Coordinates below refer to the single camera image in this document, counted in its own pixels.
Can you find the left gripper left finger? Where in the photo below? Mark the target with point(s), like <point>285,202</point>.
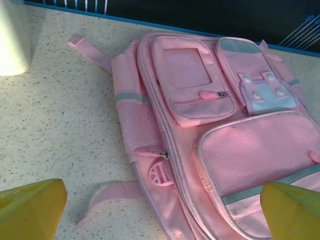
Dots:
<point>30,212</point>

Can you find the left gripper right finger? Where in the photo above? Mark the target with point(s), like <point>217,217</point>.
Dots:
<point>295,215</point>

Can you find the pink backpack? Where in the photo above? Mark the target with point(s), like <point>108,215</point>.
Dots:
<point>200,75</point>

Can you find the beige pen holder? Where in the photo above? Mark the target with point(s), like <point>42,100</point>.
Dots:
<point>12,37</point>

